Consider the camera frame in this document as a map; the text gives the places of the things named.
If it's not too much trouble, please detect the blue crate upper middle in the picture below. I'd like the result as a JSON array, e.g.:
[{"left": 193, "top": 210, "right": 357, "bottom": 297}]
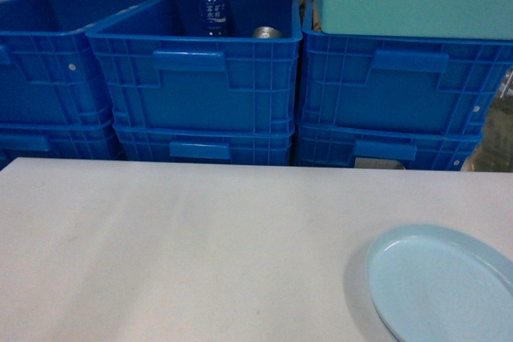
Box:
[{"left": 87, "top": 0, "right": 302, "bottom": 135}]

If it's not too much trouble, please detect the light blue oval tray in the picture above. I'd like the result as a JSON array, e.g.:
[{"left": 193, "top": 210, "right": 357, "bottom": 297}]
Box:
[{"left": 366, "top": 224, "right": 512, "bottom": 341}]

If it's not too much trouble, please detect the blue crate upper right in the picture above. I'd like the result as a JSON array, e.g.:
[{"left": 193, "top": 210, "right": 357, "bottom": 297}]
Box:
[{"left": 297, "top": 0, "right": 512, "bottom": 136}]

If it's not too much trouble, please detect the blue crate lower left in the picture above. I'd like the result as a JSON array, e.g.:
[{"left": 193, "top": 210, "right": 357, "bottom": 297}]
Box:
[{"left": 1, "top": 121, "right": 127, "bottom": 168}]

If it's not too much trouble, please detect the blue crate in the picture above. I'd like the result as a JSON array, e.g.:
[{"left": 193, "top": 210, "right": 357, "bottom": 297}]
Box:
[
  {"left": 293, "top": 123, "right": 483, "bottom": 171},
  {"left": 297, "top": 0, "right": 512, "bottom": 136},
  {"left": 114, "top": 123, "right": 293, "bottom": 166},
  {"left": 87, "top": 0, "right": 302, "bottom": 135},
  {"left": 1, "top": 121, "right": 127, "bottom": 168},
  {"left": 1, "top": 0, "right": 147, "bottom": 126}
]

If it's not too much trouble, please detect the clear plastic water bottle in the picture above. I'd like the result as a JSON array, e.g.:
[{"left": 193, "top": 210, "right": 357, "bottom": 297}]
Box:
[{"left": 199, "top": 0, "right": 228, "bottom": 38}]

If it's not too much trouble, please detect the blue crate lower middle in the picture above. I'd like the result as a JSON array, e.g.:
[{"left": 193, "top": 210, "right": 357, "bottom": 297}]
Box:
[{"left": 114, "top": 123, "right": 293, "bottom": 166}]

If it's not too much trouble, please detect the silver metal can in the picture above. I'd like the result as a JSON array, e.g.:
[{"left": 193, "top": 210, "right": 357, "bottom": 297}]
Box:
[{"left": 252, "top": 26, "right": 283, "bottom": 39}]

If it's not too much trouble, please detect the blue crate lower right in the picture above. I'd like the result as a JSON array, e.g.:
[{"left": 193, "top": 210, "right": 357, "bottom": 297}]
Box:
[{"left": 293, "top": 123, "right": 483, "bottom": 171}]

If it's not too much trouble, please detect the blue crate upper left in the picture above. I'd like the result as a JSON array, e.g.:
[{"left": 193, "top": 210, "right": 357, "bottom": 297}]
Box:
[{"left": 1, "top": 0, "right": 147, "bottom": 126}]

